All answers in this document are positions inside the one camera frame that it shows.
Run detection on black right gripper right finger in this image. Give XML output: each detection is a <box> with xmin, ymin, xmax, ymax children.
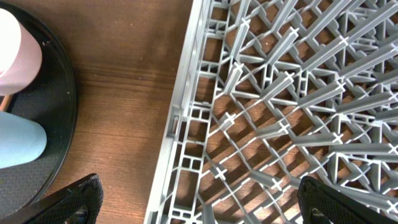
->
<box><xmin>297</xmin><ymin>176</ymin><xmax>397</xmax><ymax>224</ymax></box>

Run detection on pink bowl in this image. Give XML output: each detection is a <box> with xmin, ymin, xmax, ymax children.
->
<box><xmin>1</xmin><ymin>9</ymin><xmax>42</xmax><ymax>96</ymax></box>

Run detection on grey dishwasher rack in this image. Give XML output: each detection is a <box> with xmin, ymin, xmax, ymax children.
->
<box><xmin>144</xmin><ymin>0</ymin><xmax>397</xmax><ymax>223</ymax></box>

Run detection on light blue cup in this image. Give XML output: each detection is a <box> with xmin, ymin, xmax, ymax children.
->
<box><xmin>1</xmin><ymin>111</ymin><xmax>47</xmax><ymax>169</ymax></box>

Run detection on round black serving tray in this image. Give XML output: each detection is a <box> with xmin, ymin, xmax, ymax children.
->
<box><xmin>1</xmin><ymin>1</ymin><xmax>77</xmax><ymax>217</ymax></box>

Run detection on right wooden chopstick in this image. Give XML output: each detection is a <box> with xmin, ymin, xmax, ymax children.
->
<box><xmin>0</xmin><ymin>95</ymin><xmax>13</xmax><ymax>111</ymax></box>

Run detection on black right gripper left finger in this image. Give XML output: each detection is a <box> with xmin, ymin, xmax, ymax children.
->
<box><xmin>1</xmin><ymin>173</ymin><xmax>104</xmax><ymax>224</ymax></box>

